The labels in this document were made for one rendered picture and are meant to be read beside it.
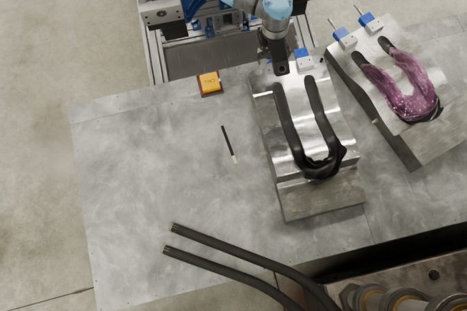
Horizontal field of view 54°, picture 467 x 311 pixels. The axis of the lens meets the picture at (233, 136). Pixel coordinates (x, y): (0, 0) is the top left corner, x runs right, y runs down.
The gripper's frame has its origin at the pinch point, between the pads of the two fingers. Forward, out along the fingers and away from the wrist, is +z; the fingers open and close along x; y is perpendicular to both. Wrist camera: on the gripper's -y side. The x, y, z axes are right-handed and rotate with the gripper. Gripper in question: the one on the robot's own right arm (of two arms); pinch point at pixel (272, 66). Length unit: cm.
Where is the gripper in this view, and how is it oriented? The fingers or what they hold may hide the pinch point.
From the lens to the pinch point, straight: 148.6
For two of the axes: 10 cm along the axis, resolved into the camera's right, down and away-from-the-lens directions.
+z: 0.2, 2.8, 9.6
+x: -9.7, 2.3, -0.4
